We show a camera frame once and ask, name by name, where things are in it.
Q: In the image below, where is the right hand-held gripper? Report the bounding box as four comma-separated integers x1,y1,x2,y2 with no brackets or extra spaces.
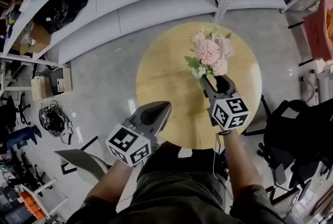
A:
199,74,250,131

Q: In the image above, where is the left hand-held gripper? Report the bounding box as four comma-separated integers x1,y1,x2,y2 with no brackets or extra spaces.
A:
105,101,172,167

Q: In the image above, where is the pink flowers bouquet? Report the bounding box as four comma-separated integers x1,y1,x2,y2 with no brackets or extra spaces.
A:
184,24,235,80

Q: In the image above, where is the person's left forearm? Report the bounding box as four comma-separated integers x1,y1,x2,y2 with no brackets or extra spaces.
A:
86,159,142,209

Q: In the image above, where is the person's right forearm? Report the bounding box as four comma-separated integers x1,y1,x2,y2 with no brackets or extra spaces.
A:
217,129,264,190

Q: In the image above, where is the round wooden table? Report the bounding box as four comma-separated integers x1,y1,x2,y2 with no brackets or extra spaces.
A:
135,21,262,150

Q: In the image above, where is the black wrist band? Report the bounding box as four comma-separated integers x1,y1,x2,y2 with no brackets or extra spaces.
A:
215,129,233,138

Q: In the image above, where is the person's dark shirt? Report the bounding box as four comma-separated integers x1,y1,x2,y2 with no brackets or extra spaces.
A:
78,141,286,224

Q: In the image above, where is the grey upholstered chair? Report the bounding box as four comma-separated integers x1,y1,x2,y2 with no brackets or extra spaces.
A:
54,135,113,188

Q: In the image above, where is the black office chair with headrest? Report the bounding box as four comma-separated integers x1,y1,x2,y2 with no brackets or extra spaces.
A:
257,98,333,194

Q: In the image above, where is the beige box with tablet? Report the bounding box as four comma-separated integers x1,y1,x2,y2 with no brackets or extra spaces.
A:
30,65,73,103

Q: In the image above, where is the white radiator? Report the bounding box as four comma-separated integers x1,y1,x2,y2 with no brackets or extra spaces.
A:
301,61,333,104

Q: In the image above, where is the pink armchair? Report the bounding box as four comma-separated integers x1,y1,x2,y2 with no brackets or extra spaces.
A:
302,0,333,63

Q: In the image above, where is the yellow cushion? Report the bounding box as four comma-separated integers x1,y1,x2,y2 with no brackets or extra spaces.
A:
326,8,333,34

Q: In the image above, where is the grey mesh chair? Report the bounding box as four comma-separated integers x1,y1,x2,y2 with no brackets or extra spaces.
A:
264,185,300,220

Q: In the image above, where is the black chair with star base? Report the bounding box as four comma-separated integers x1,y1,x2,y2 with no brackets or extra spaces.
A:
0,92,31,128

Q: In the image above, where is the brown cardboard box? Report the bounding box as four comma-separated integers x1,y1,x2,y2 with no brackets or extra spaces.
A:
19,21,52,56

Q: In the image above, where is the black plastic bag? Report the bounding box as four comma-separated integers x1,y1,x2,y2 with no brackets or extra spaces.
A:
33,0,92,34

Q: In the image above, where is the white desk with orange item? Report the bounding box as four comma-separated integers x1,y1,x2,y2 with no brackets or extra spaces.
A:
15,178,69,224

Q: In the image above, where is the clutter pile on shelf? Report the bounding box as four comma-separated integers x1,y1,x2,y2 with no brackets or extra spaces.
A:
4,0,28,26

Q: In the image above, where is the black cable tangle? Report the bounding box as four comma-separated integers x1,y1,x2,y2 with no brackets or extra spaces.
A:
38,99,73,145

